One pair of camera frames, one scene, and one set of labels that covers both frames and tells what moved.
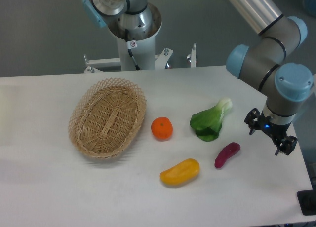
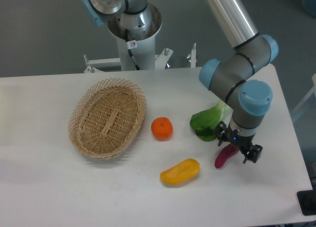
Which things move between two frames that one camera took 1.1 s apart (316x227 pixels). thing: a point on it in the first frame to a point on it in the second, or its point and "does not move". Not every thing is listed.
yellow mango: (181, 172) does not move
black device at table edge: (307, 200) does not move
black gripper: (276, 131) to (242, 142)
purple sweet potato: (230, 149) does not move
